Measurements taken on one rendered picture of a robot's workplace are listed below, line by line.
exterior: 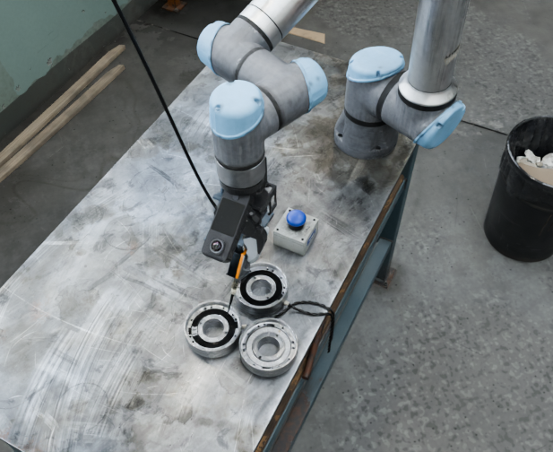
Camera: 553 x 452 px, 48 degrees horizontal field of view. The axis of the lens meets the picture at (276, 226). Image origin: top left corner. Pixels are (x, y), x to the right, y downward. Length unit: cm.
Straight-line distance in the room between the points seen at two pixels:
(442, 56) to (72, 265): 82
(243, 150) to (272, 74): 12
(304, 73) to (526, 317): 153
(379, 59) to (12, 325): 90
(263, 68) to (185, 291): 50
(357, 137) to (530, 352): 107
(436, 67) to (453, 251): 123
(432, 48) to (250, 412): 72
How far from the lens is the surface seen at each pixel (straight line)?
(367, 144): 143
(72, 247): 135
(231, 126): 85
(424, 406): 202
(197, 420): 111
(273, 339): 114
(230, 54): 98
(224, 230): 96
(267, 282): 121
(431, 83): 124
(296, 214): 124
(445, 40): 118
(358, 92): 136
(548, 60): 330
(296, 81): 91
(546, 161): 230
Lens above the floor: 183
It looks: 52 degrees down
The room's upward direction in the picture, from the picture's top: 1 degrees counter-clockwise
